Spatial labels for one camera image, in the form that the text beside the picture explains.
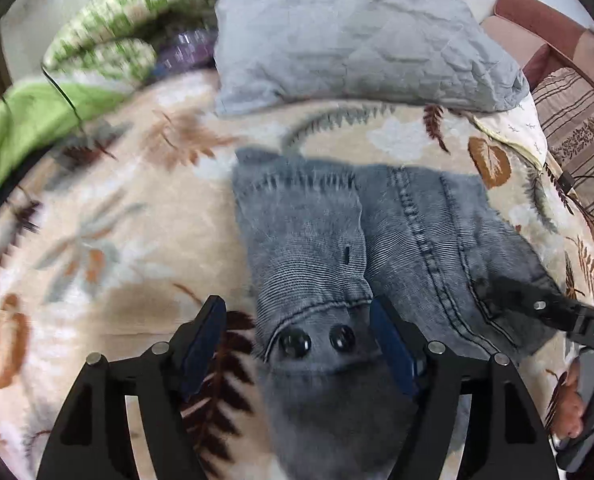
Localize purple cloth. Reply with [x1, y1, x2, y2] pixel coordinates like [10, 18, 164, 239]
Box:
[152, 27, 218, 78]

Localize green patterned quilt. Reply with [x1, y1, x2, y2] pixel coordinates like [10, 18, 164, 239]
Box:
[42, 0, 225, 83]

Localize grey quilted pillow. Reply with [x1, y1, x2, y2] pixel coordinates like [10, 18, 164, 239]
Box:
[213, 0, 530, 116]

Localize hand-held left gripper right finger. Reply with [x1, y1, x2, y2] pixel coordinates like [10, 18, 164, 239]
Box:
[368, 295, 560, 480]

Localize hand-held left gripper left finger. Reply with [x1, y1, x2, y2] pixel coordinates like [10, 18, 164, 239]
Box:
[36, 295, 228, 480]

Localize thin black cable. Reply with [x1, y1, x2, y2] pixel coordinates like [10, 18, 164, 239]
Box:
[41, 62, 85, 131]

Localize grey denim pants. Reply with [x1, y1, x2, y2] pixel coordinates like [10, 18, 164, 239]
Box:
[231, 147, 565, 480]

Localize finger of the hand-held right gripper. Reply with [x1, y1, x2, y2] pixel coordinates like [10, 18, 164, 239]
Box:
[480, 275, 585, 333]

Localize striped floral cushion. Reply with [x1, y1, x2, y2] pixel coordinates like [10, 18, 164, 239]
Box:
[531, 67, 594, 221]

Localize leaf print blanket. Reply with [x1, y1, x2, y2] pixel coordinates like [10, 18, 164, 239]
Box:
[0, 67, 594, 480]

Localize cream pillow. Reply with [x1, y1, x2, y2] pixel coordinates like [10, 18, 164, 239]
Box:
[470, 92, 548, 168]

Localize plain green cloth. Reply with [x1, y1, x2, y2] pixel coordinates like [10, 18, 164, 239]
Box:
[0, 80, 132, 196]

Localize person's right hand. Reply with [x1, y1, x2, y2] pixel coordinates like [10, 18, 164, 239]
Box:
[550, 360, 587, 438]

